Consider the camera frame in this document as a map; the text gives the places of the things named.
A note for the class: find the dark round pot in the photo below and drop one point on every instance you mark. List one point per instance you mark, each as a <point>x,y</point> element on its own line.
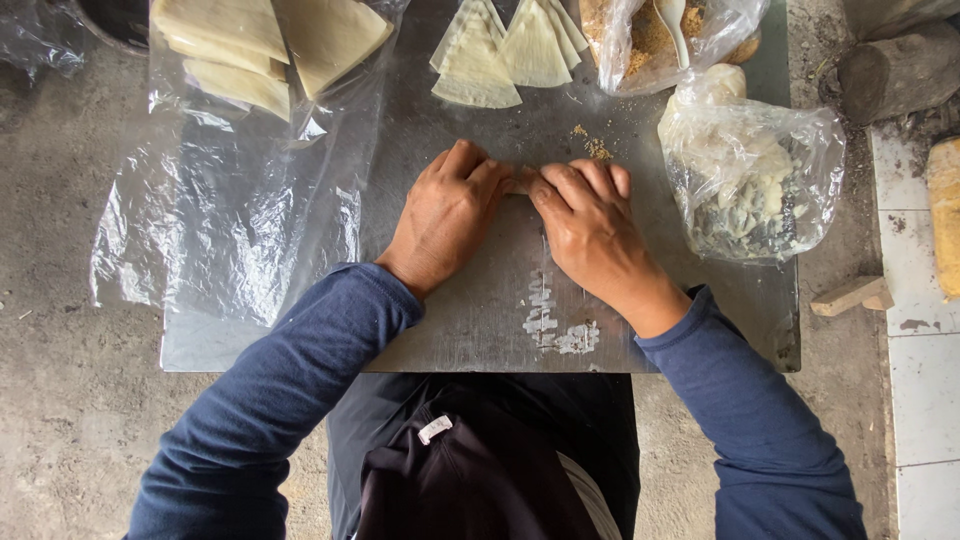
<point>116,22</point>

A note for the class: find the person's left fingers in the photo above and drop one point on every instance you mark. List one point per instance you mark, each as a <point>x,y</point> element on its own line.
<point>472,166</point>

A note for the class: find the clear plastic sheet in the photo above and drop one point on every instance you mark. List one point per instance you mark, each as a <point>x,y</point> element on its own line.
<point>240,225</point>

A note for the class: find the steel-topped small table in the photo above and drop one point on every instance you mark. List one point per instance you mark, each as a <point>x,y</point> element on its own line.
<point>487,315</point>

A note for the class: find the person's right hand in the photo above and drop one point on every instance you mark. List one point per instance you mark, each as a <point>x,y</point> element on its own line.
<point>600,240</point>

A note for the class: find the small wooden block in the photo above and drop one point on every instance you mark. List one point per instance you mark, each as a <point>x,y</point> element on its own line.
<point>851,295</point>

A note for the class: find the person's left hand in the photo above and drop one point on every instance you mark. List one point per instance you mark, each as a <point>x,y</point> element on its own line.
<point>442,217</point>

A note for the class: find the crumpled clear plastic bag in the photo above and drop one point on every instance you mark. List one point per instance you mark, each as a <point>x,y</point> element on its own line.
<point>37,34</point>

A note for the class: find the pale dough wrapper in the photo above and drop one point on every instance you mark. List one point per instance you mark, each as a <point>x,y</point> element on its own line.
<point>519,183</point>

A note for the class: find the plastic bag of white filling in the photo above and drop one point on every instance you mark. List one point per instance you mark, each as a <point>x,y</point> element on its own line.
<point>750,180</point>

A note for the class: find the square-cornered stack of dough wrappers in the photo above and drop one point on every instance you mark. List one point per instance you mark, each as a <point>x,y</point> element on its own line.
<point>330,37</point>

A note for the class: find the large stack of dough wrappers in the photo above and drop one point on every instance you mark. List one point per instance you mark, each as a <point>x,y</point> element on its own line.
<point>225,30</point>

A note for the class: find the fanned triangular dough wrappers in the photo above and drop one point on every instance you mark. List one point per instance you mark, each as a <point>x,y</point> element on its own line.
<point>536,49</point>
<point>474,67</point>

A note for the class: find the grey wooden log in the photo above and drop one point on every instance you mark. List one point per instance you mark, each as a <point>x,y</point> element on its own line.
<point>896,75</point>

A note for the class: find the white plastic spoon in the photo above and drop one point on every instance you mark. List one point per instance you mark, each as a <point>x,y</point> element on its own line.
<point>676,30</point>

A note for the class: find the person's dark apron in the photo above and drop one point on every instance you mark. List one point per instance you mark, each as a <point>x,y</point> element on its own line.
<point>487,457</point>

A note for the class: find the thin stack of dough wrappers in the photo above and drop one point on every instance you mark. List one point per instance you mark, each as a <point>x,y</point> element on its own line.
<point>244,86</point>

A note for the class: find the yellow rounded object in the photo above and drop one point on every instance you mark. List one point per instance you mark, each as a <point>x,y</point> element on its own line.
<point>945,217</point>

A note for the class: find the plastic bag of brown crumbs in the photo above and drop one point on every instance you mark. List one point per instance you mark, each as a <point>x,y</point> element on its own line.
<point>641,41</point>

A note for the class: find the spilled brown crumbs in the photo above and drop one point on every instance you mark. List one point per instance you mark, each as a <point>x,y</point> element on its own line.
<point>596,148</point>

